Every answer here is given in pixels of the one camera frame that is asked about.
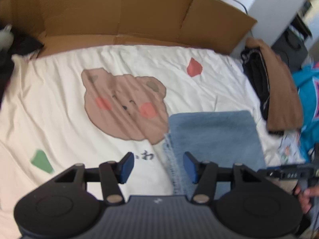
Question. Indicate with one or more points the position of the brown cardboard sheet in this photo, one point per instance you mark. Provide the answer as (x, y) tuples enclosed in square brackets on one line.
[(64, 25)]

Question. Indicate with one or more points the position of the grey neck pillow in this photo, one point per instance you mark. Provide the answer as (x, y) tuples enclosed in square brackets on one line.
[(6, 37)]

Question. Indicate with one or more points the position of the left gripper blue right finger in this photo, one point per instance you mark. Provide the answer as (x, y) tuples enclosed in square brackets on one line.
[(204, 175)]

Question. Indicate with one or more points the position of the light blue denim pants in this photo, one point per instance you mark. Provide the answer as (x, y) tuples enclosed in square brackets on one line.
[(221, 137)]

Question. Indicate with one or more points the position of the teal patterned blanket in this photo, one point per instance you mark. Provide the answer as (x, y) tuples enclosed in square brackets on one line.
[(306, 81)]

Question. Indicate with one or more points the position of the person right hand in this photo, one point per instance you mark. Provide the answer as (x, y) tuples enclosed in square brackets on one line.
[(304, 197)]

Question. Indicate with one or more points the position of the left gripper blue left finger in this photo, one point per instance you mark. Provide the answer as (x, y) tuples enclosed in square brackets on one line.
[(111, 174)]

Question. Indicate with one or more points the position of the cream cartoon bear bedsheet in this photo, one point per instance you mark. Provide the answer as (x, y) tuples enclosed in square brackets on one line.
[(96, 104)]

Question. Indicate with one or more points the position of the folded brown garment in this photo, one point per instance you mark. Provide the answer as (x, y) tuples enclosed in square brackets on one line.
[(281, 87)]

